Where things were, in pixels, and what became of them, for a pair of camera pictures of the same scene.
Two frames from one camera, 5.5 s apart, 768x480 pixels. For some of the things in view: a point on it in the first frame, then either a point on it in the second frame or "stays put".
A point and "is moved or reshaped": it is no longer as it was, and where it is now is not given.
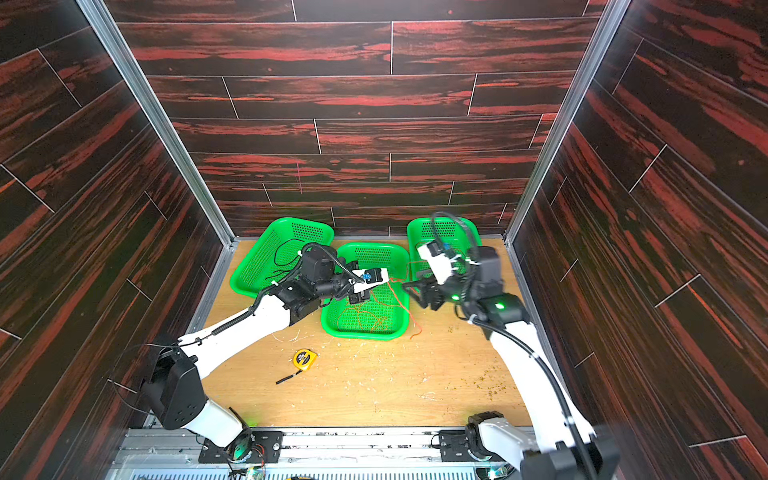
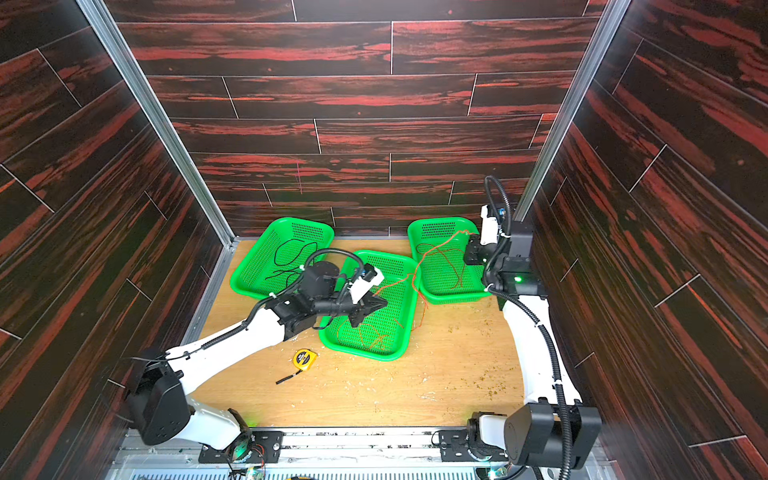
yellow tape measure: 304,359 stays put
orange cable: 366,312 is moved or reshaped
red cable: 402,302 -> 415,278
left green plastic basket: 277,253 stays put
